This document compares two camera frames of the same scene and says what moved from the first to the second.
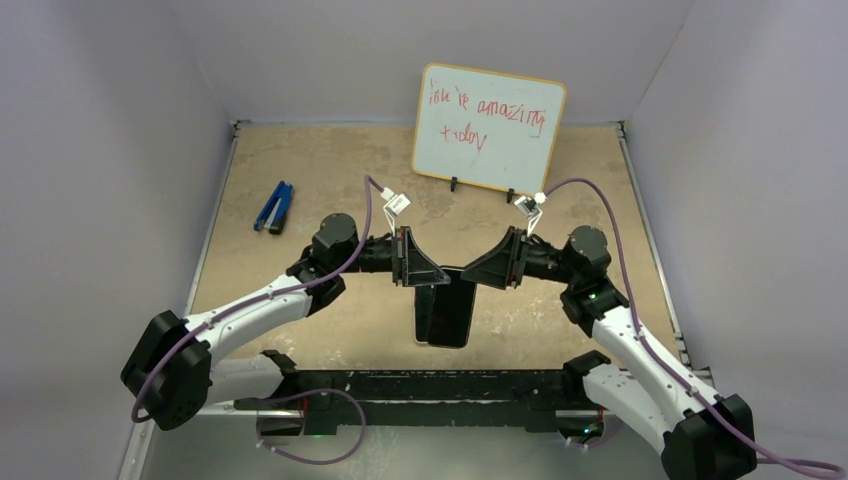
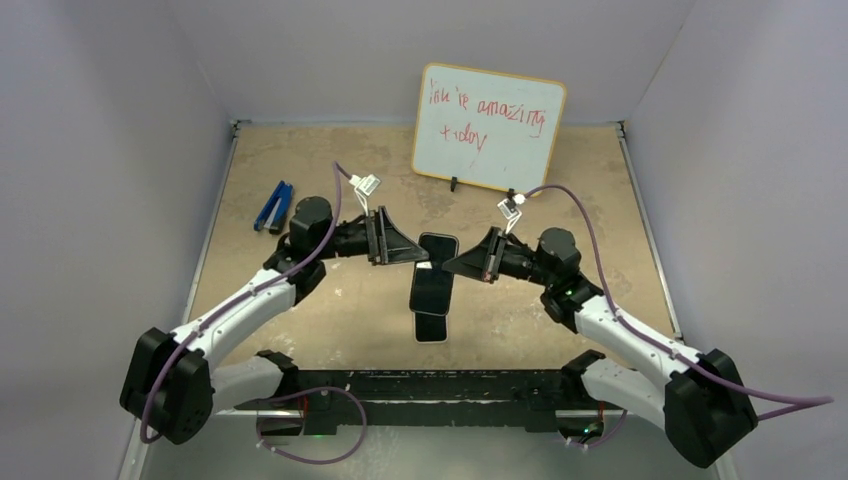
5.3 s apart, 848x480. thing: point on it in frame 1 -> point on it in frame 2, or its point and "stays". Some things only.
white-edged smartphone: [423, 308] -> [430, 329]
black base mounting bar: [435, 397] stays
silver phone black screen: [452, 311] -> [432, 284]
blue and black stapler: [274, 213] stays
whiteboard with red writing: [486, 128] stays
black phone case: [452, 311] -> [429, 327]
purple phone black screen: [424, 298] -> [430, 327]
